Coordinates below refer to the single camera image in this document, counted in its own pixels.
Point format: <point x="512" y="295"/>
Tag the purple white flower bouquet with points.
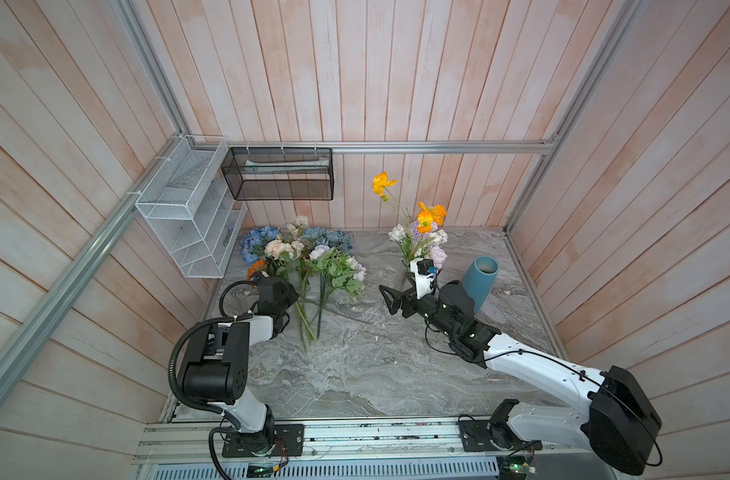
<point x="416" y="245"/>

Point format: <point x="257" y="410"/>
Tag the pink white green bouquet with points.
<point x="318" y="276"/>

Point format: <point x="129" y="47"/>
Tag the aluminium frame rail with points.
<point x="389" y="147"/>

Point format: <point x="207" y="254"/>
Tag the teal cylindrical vase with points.
<point x="479" y="279"/>

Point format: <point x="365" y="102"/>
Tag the orange gerbera flower stem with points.
<point x="258" y="270"/>

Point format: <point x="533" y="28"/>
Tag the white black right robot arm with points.
<point x="605" y="411"/>

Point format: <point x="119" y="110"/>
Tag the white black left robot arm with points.
<point x="208" y="367"/>

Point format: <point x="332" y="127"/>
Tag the black wire mesh basket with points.
<point x="279" y="173"/>

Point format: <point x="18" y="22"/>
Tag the yellow orange poppy stem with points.
<point x="382" y="185"/>

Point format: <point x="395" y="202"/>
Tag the white wire mesh shelf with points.
<point x="189" y="206"/>

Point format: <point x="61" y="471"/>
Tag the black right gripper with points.
<point x="411" y="300"/>

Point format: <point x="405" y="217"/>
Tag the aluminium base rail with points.
<point x="367" y="448"/>

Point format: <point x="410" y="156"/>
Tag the clear ribbed glass vase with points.
<point x="405" y="277"/>

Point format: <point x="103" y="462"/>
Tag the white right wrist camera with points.
<point x="425" y="273"/>

